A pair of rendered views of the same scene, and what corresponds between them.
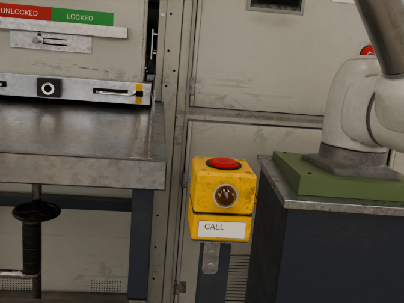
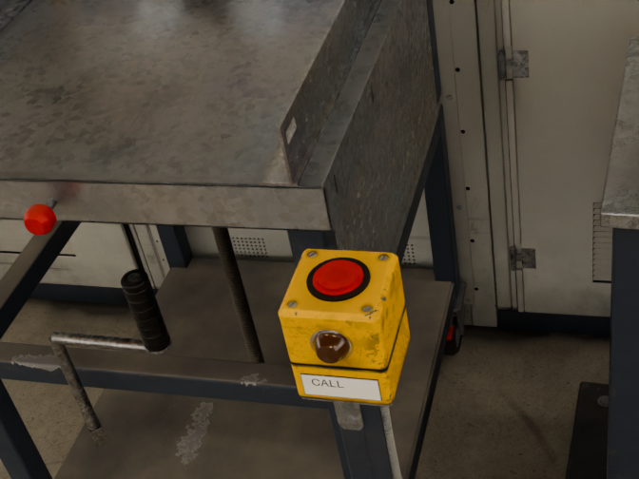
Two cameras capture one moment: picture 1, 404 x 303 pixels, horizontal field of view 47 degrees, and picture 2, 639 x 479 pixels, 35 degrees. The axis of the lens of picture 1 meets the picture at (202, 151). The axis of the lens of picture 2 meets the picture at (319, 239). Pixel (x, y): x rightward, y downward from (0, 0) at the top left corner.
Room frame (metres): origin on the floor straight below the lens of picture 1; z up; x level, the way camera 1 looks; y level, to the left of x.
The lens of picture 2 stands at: (0.08, -0.31, 1.41)
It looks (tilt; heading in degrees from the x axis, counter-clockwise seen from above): 38 degrees down; 29
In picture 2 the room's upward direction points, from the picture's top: 12 degrees counter-clockwise
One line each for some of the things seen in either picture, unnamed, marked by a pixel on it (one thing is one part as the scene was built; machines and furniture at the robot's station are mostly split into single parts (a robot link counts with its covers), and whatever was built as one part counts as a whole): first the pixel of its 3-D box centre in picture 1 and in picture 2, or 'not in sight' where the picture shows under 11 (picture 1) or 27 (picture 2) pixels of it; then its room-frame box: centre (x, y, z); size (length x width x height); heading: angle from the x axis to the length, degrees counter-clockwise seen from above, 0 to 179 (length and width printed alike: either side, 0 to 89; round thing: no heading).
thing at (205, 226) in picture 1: (220, 198); (347, 325); (0.61, -0.03, 0.85); 0.08 x 0.08 x 0.10; 6
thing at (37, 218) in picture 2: not in sight; (43, 214); (0.73, 0.37, 0.82); 0.04 x 0.03 x 0.03; 6
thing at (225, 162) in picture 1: (223, 166); (338, 281); (0.61, -0.03, 0.90); 0.04 x 0.04 x 0.02
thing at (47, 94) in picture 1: (48, 87); not in sight; (1.23, 0.42, 0.90); 0.06 x 0.03 x 0.05; 97
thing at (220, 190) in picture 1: (226, 197); (329, 350); (0.56, -0.04, 0.87); 0.03 x 0.01 x 0.03; 96
